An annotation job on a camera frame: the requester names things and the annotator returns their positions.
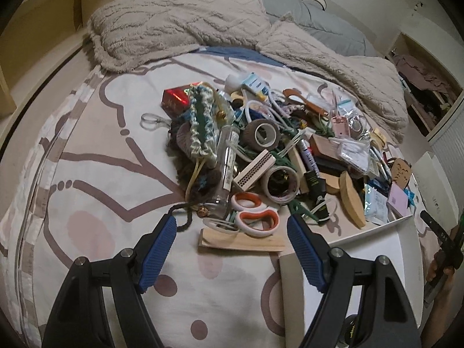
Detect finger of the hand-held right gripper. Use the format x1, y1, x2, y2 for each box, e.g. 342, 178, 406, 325
420, 210, 455, 251

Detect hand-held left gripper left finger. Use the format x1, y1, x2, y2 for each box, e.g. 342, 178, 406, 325
41, 214, 177, 348

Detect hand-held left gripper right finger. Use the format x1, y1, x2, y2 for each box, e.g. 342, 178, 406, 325
287, 214, 423, 348

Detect white cable tie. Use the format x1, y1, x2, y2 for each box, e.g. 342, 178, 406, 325
308, 199, 338, 223

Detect green clothespin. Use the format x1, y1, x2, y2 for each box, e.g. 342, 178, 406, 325
288, 203, 316, 225

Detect white cardboard box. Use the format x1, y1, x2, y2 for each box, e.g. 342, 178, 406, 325
278, 215, 425, 348

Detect person's right forearm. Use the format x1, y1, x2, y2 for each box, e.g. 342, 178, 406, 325
422, 290, 454, 348

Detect person's right hand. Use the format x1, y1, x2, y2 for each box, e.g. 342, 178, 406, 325
426, 257, 441, 283

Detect white cabinet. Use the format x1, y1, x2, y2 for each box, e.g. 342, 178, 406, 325
413, 152, 461, 225

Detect purple sticky note pad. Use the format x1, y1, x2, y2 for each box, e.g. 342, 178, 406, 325
387, 183, 414, 218

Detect orange white scissors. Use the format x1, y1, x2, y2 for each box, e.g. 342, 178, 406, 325
203, 193, 280, 238

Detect flat wooden strip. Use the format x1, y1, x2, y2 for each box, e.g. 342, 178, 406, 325
197, 229, 287, 252

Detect carved wooden plaque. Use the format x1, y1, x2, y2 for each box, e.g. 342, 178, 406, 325
391, 157, 412, 189

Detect light blue foil packet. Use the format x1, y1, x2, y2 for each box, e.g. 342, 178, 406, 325
364, 185, 390, 225

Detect black box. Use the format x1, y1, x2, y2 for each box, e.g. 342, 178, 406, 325
302, 170, 325, 196

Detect round wooden disc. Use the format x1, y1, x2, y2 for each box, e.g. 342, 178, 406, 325
339, 171, 367, 229

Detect beige tape roll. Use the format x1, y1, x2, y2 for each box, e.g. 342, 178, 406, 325
261, 166, 301, 204

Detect purple marker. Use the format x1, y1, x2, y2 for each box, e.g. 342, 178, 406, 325
297, 141, 321, 175

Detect tan rectangular block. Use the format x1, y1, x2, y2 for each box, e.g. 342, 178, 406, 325
313, 134, 339, 156

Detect brown tape roll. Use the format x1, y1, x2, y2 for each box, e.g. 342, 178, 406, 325
241, 118, 281, 151

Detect pink case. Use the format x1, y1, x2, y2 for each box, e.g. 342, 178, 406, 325
331, 116, 350, 138

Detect green white crochet pouch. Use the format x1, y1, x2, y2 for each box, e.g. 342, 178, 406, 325
183, 85, 233, 167

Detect closet shelf with clothes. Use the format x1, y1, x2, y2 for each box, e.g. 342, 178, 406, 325
386, 32, 464, 138

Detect red box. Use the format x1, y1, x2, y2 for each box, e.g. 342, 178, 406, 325
162, 87, 193, 117

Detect white cream tube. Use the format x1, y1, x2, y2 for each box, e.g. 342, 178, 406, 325
241, 72, 272, 98

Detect grey pillow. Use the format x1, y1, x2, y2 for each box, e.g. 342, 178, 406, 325
254, 0, 378, 59

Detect beige fuzzy blanket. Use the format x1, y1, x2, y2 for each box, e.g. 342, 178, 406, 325
87, 0, 407, 144

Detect wooden headboard shelf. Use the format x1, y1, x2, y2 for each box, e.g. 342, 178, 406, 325
0, 0, 149, 117

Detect clear plastic ring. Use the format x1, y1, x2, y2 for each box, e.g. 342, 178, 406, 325
141, 113, 171, 131

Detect brown handled scissors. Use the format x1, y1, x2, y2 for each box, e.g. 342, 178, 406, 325
283, 89, 329, 117

